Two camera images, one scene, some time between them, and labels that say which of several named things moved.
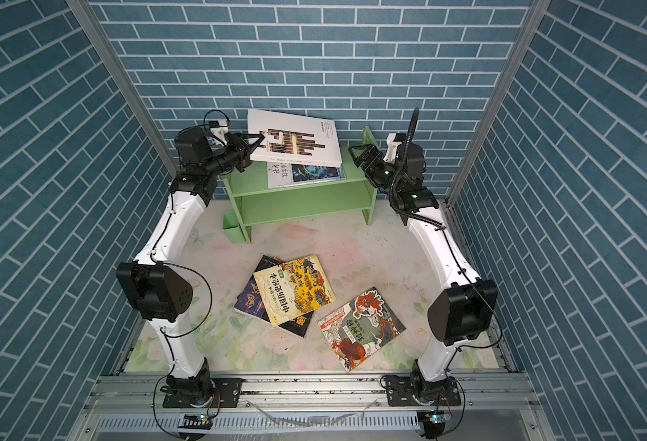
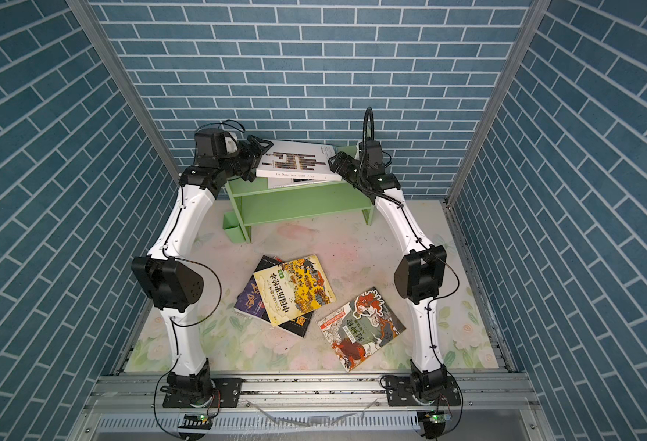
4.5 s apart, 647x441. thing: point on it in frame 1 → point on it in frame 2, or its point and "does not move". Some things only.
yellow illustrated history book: (293, 288) does not move
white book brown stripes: (294, 139) → (295, 160)
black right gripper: (371, 153) → (341, 162)
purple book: (251, 300) does not move
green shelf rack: (249, 201) does not move
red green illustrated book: (360, 327) does not move
